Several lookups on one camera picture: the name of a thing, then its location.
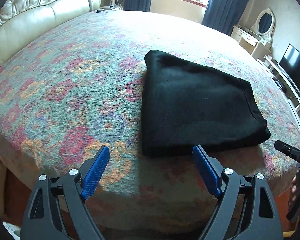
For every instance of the right hand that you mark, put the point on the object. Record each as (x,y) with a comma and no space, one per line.
(292,193)

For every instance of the white tv cabinet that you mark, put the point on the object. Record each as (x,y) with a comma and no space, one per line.
(287,87)

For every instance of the cream tufted leather headboard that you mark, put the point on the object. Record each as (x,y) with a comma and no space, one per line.
(22,21)

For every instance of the black pants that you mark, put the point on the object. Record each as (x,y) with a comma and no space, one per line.
(185,104)

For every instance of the white vanity dresser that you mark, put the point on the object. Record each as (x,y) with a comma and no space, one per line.
(256,46)

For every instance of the oval white framed mirror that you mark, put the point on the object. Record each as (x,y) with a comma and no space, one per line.
(264,25)

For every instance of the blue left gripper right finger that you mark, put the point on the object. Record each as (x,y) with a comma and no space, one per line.
(210,170)

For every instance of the dark blue right curtain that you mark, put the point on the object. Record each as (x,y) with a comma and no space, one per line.
(221,15)

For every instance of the black flat television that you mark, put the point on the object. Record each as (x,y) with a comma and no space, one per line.
(290,63)

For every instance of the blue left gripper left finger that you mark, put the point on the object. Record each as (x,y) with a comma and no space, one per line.
(91,172)

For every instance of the floral bedspread bed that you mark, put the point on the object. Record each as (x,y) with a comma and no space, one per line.
(79,86)

